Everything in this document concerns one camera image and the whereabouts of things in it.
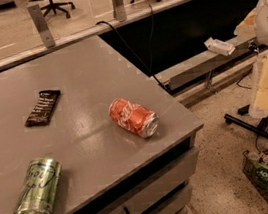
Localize black rxbar chocolate bar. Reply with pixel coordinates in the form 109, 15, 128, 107
25, 90, 61, 127

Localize red coca-cola can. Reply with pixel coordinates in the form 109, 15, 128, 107
108, 98, 159, 139

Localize white wrapped snack packet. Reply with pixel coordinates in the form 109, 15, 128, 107
204, 37, 235, 56

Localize black office chair left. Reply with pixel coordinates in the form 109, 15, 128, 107
30, 0, 76, 18

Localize green lacroix can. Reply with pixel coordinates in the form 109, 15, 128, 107
13, 157, 62, 214

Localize black cable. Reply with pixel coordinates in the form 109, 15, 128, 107
93, 4, 166, 97

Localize metal glass-panel post left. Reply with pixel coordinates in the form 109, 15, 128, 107
27, 4, 55, 49

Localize metal glass-panel post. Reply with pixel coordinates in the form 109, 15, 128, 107
112, 0, 127, 22
27, 4, 55, 49

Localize grey drawer with black handle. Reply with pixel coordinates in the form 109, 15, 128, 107
96, 147, 198, 214

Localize metal glass-panel post middle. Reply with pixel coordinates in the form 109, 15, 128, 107
112, 0, 127, 22

